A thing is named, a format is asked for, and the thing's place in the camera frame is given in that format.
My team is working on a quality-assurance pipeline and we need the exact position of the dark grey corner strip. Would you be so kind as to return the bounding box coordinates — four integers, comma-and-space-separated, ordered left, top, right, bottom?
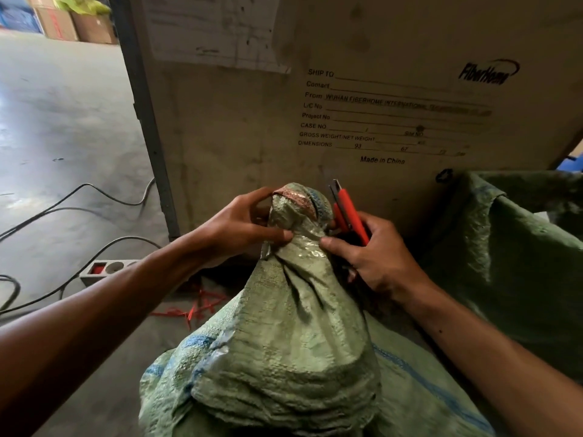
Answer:
109, 0, 181, 242

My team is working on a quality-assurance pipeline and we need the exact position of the bundle of red ties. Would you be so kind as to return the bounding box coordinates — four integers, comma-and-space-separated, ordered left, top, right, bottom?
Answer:
149, 286, 231, 331

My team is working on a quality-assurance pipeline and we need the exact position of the white paper label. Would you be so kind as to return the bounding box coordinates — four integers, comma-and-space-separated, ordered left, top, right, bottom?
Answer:
140, 0, 292, 74

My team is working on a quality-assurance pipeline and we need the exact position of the yellow-green cloth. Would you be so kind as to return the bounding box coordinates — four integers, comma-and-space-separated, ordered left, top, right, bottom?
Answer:
52, 0, 112, 17

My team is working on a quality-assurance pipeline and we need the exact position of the black cable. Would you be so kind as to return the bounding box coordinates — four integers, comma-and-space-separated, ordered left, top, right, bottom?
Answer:
0, 274, 22, 312
0, 236, 163, 315
0, 178, 156, 242

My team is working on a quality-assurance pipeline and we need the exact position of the grey power strip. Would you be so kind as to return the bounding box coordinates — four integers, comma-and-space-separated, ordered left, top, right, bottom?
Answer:
79, 259, 140, 287

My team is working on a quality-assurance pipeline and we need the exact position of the green woven sack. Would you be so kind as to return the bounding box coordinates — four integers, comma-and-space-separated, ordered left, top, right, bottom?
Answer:
423, 170, 583, 384
138, 182, 497, 437

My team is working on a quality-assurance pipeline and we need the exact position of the blue tarp bundle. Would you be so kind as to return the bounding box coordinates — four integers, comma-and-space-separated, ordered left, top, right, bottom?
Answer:
0, 0, 44, 33

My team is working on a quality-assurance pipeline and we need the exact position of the person's left forearm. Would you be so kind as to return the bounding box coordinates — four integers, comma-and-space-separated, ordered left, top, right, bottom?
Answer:
0, 236, 206, 437

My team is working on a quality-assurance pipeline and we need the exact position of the person's right hand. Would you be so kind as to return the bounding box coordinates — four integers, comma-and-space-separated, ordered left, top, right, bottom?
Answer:
319, 211, 434, 306

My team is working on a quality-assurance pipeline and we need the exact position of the person's right forearm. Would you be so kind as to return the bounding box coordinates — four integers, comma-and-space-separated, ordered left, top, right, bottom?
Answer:
401, 278, 583, 437

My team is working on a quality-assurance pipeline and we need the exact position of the blue plastic object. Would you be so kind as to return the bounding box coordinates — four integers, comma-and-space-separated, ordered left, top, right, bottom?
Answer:
557, 140, 583, 174

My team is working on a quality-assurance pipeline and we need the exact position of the open green woven sack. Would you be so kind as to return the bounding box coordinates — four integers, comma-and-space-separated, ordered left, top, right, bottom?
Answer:
423, 170, 583, 384

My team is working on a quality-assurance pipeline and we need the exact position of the person's left hand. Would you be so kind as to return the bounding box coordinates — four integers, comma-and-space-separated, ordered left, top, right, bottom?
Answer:
190, 186, 295, 270

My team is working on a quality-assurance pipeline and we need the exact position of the large printed shipping crate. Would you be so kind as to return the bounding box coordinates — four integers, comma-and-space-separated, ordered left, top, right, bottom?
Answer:
109, 0, 583, 265

